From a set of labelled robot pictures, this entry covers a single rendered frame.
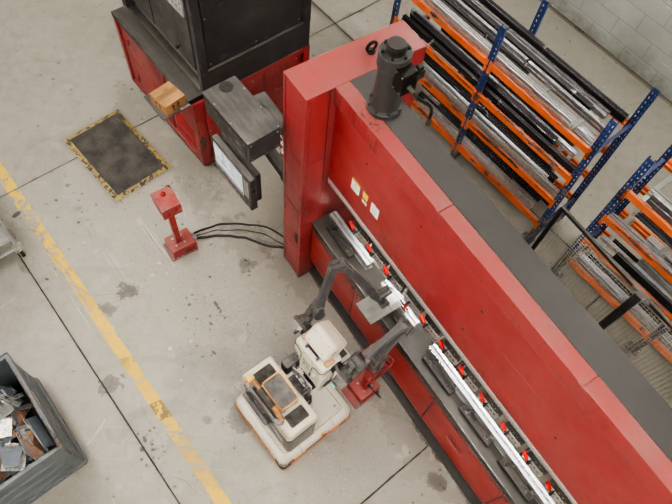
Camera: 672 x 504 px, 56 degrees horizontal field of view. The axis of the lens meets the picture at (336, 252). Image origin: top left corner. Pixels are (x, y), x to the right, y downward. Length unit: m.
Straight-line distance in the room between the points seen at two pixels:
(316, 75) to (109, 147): 3.16
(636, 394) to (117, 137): 5.02
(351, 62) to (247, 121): 0.72
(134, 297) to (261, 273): 1.08
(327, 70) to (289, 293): 2.34
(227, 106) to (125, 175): 2.38
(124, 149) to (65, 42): 1.57
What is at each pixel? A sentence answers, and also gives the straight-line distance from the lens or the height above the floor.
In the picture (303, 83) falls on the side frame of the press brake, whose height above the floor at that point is 2.30.
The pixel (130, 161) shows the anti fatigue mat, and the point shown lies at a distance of 6.26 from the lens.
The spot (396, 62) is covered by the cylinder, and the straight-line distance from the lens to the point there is 3.21.
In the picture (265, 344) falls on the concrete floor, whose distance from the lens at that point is 5.27.
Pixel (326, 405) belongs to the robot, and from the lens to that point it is 4.84.
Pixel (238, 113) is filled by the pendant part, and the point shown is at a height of 1.95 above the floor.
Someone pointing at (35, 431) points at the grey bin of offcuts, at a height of 0.55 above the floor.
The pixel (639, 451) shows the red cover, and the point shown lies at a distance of 3.11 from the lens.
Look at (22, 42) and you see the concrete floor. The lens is 7.58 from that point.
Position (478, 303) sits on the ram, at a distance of 3.41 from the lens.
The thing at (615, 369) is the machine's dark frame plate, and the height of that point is 2.30.
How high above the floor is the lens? 4.98
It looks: 62 degrees down
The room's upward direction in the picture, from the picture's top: 9 degrees clockwise
